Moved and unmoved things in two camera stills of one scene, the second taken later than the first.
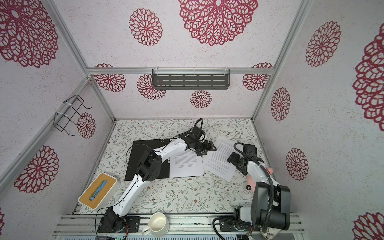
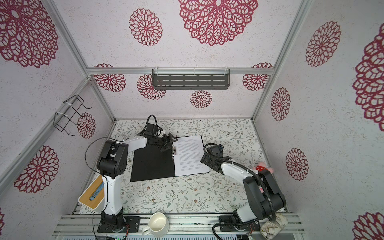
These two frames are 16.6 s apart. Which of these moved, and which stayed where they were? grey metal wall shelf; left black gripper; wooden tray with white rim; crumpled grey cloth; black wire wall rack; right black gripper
Moved: right black gripper; left black gripper
Stayed: grey metal wall shelf; wooden tray with white rim; crumpled grey cloth; black wire wall rack
